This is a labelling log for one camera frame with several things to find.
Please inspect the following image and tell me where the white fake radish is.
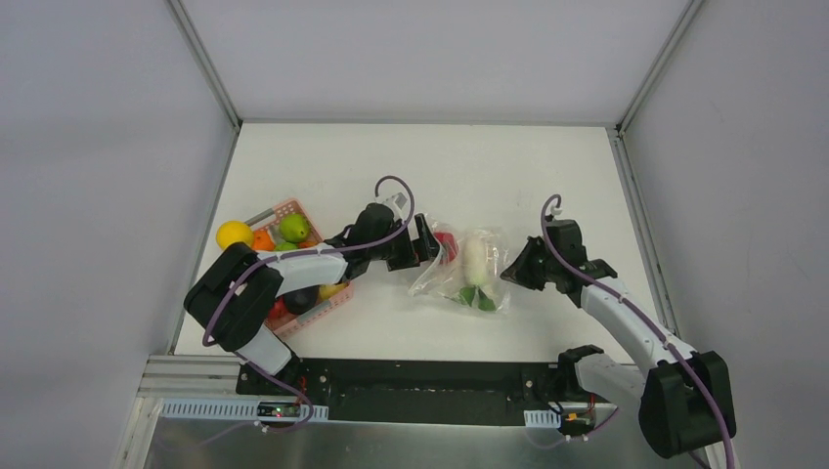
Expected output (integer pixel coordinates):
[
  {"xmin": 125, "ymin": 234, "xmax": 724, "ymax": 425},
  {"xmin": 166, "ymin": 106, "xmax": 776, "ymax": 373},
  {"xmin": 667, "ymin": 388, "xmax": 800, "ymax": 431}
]
[{"xmin": 461, "ymin": 233, "xmax": 493, "ymax": 287}]

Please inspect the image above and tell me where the clear zip top bag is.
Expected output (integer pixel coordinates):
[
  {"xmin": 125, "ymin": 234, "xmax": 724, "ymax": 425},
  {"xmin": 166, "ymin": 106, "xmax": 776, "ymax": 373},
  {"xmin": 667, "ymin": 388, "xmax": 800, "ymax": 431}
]
[{"xmin": 408, "ymin": 222, "xmax": 510, "ymax": 316}]

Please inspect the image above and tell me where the green fake lime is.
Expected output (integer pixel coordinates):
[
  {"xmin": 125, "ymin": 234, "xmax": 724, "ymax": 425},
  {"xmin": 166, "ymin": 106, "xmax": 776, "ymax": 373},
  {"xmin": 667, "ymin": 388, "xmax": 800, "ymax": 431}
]
[{"xmin": 278, "ymin": 213, "xmax": 311, "ymax": 244}]

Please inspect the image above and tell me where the yellow fake lemon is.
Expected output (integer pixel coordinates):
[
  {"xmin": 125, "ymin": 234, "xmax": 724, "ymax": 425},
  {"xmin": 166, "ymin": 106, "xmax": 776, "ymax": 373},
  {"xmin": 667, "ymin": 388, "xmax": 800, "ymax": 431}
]
[{"xmin": 215, "ymin": 221, "xmax": 255, "ymax": 250}]

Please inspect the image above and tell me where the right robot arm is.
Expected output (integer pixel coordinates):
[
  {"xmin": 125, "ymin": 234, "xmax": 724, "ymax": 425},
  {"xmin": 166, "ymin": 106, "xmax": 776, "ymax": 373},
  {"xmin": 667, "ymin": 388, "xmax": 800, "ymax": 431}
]
[{"xmin": 501, "ymin": 215, "xmax": 737, "ymax": 468}]

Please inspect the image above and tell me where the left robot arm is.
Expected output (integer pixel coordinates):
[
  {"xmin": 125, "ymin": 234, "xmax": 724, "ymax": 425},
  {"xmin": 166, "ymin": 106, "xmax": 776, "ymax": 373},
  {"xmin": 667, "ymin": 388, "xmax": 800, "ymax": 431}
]
[{"xmin": 183, "ymin": 202, "xmax": 441, "ymax": 396}]

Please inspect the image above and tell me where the yellow fake pear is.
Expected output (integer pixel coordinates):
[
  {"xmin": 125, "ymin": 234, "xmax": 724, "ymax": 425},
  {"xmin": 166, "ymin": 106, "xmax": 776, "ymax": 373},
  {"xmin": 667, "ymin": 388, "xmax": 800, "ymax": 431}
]
[{"xmin": 319, "ymin": 283, "xmax": 348, "ymax": 301}]

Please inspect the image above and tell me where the orange fake fruit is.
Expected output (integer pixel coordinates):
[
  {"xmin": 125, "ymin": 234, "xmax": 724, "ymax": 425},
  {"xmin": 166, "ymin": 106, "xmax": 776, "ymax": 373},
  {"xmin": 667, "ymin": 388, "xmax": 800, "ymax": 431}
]
[{"xmin": 251, "ymin": 230, "xmax": 276, "ymax": 251}]

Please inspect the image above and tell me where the red fake apple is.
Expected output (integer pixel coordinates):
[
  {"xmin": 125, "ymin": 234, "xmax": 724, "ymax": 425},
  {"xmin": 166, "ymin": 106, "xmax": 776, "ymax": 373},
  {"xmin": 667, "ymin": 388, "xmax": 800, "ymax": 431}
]
[{"xmin": 267, "ymin": 298, "xmax": 289, "ymax": 321}]

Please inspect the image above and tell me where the pink plastic basket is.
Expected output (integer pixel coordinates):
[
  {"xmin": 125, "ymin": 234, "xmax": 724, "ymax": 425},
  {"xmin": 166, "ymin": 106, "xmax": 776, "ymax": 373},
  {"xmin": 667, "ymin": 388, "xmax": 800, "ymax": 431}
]
[{"xmin": 245, "ymin": 198, "xmax": 353, "ymax": 338}]

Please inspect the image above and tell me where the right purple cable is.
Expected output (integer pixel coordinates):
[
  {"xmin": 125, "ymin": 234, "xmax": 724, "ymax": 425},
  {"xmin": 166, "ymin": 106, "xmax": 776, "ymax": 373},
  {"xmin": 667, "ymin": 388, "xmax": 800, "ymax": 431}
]
[{"xmin": 541, "ymin": 193, "xmax": 740, "ymax": 469}]

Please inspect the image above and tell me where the purple cable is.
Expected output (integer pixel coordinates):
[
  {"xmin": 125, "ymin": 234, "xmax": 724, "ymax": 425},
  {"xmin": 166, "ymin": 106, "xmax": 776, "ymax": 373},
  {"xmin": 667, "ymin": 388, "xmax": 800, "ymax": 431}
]
[
  {"xmin": 541, "ymin": 193, "xmax": 740, "ymax": 469},
  {"xmin": 201, "ymin": 175, "xmax": 415, "ymax": 349}
]

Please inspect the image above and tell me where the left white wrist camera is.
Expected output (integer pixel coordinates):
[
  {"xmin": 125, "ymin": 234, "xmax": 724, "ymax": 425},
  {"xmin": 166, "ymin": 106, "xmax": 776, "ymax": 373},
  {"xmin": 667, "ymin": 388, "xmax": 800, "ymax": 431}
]
[{"xmin": 377, "ymin": 195, "xmax": 406, "ymax": 218}]

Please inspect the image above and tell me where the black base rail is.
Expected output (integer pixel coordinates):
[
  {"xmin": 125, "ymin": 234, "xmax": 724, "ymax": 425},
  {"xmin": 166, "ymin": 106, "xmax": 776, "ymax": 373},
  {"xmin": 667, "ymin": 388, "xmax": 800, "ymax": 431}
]
[{"xmin": 236, "ymin": 359, "xmax": 606, "ymax": 426}]

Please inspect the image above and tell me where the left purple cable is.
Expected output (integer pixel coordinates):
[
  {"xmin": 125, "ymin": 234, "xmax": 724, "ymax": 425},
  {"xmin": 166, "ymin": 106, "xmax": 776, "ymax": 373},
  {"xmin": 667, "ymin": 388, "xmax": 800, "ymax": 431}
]
[{"xmin": 201, "ymin": 175, "xmax": 415, "ymax": 349}]

